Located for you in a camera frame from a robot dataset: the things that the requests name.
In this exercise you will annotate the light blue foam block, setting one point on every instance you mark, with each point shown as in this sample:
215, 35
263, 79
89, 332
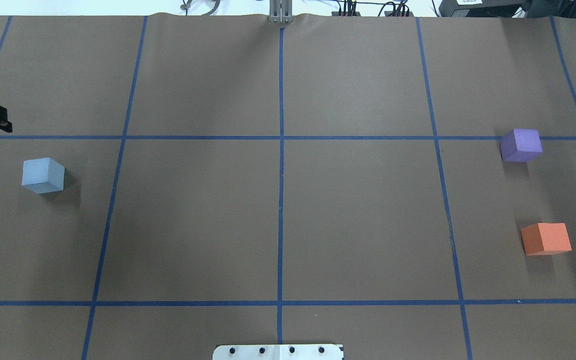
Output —
43, 175

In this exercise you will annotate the purple foam block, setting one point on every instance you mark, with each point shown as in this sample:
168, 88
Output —
521, 145

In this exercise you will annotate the orange foam block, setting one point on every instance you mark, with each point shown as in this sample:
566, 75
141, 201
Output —
545, 239

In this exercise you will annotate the black device top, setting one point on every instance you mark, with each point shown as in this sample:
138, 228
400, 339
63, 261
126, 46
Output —
482, 8

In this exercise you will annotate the aluminium frame post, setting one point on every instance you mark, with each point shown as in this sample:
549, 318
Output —
281, 11

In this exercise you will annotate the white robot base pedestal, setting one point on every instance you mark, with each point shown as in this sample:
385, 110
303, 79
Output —
279, 352

